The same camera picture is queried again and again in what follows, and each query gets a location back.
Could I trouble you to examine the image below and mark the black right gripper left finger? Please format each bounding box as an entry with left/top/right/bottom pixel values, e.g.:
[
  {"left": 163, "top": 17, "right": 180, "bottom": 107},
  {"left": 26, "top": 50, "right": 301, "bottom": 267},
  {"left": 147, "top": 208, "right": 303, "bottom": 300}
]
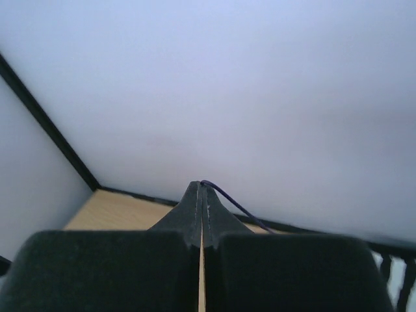
[{"left": 1, "top": 181, "right": 202, "bottom": 311}]

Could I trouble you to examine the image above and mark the black cage frame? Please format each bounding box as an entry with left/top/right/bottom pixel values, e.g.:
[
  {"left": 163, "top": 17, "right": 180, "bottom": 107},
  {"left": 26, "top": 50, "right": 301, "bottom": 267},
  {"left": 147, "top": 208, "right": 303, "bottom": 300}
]
[{"left": 1, "top": 57, "right": 415, "bottom": 259}]

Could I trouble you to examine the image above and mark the black white striped cloth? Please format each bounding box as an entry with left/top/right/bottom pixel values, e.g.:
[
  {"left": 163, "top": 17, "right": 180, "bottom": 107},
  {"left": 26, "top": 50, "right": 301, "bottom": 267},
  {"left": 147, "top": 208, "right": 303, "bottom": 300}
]
[{"left": 372, "top": 252, "right": 415, "bottom": 312}]

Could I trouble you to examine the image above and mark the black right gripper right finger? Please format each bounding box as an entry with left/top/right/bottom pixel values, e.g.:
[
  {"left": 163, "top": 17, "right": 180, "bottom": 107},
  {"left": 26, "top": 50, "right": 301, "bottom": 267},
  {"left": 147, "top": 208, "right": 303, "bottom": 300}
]
[{"left": 201, "top": 181, "right": 393, "bottom": 311}]

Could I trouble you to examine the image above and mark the purple wire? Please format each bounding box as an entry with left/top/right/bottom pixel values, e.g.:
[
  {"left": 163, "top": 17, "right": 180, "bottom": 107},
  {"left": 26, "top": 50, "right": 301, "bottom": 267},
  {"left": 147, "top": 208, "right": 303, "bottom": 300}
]
[{"left": 200, "top": 179, "right": 274, "bottom": 234}]

